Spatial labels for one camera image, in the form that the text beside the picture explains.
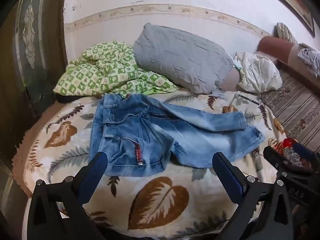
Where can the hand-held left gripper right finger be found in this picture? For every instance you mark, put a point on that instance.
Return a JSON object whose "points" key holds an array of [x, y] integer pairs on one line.
{"points": [[228, 177]]}

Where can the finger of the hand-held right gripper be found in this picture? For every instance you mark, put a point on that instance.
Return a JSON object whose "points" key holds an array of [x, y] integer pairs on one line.
{"points": [[303, 151], [273, 156]]}

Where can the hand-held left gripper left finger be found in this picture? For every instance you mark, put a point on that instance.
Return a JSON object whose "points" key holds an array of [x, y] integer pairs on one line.
{"points": [[96, 170]]}

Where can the blue denim pants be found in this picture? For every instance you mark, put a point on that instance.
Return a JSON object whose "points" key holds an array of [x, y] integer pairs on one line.
{"points": [[150, 135]]}

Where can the red glittery cloth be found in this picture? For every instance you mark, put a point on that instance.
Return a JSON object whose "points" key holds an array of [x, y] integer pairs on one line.
{"points": [[286, 147]]}

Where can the striped patterned sofa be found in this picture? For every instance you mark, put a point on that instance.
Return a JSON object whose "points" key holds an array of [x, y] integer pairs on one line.
{"points": [[295, 110]]}

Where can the black pen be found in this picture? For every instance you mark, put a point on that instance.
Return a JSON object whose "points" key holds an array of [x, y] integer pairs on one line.
{"points": [[248, 99]]}

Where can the leaf printed blanket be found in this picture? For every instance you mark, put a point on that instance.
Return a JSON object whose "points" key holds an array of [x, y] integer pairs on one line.
{"points": [[160, 200]]}

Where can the white crumpled cloth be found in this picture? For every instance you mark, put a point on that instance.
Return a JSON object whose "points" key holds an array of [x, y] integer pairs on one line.
{"points": [[260, 72]]}

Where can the grey white cloth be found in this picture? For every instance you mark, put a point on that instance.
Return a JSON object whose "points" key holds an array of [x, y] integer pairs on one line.
{"points": [[310, 58]]}

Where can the green checkered blanket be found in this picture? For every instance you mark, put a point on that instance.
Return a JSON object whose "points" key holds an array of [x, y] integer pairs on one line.
{"points": [[105, 70]]}

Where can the brown bolster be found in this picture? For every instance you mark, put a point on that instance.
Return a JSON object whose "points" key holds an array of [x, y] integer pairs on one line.
{"points": [[272, 47]]}

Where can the striped cushion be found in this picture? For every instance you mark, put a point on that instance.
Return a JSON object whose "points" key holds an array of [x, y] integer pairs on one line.
{"points": [[285, 32]]}

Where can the grey pillow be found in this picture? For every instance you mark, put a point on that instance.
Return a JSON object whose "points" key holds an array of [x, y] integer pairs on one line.
{"points": [[180, 55]]}

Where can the dark wooden wardrobe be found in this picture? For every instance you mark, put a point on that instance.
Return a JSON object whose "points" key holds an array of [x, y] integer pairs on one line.
{"points": [[30, 42]]}

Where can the framed wall picture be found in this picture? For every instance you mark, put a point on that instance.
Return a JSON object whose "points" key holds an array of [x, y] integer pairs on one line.
{"points": [[300, 10]]}

